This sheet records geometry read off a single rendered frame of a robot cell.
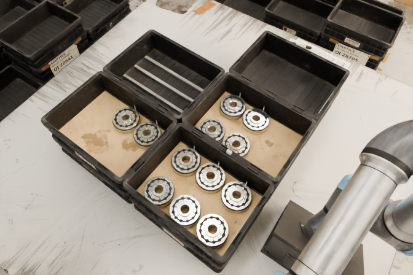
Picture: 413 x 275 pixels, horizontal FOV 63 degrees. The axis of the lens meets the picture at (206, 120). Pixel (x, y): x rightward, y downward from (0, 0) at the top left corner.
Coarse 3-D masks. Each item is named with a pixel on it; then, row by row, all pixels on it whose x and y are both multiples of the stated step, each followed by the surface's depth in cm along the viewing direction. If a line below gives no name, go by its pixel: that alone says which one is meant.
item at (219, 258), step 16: (176, 128) 119; (160, 144) 115; (208, 144) 116; (144, 160) 112; (128, 176) 109; (256, 176) 110; (256, 208) 104; (176, 224) 100; (192, 240) 98; (224, 256) 96
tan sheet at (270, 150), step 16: (224, 96) 139; (208, 112) 135; (240, 128) 131; (272, 128) 131; (288, 128) 132; (256, 144) 127; (272, 144) 127; (288, 144) 128; (256, 160) 124; (272, 160) 124
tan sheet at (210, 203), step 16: (208, 160) 123; (176, 176) 120; (192, 176) 120; (208, 176) 120; (160, 192) 116; (176, 192) 116; (192, 192) 116; (160, 208) 113; (208, 208) 114; (224, 208) 114; (240, 224) 111
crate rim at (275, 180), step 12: (228, 72) 133; (216, 84) 130; (204, 96) 127; (192, 108) 124; (288, 108) 125; (312, 120) 122; (216, 144) 116; (300, 144) 116; (240, 156) 113; (276, 180) 109
